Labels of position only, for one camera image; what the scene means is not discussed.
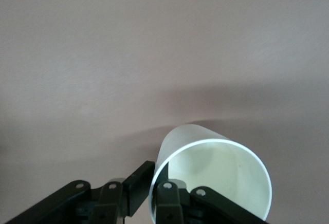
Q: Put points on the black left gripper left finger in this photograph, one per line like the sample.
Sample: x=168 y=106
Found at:
x=108 y=203

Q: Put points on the white plastic cup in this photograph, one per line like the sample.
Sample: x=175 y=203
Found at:
x=218 y=172

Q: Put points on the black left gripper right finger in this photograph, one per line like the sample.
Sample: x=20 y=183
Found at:
x=167 y=208

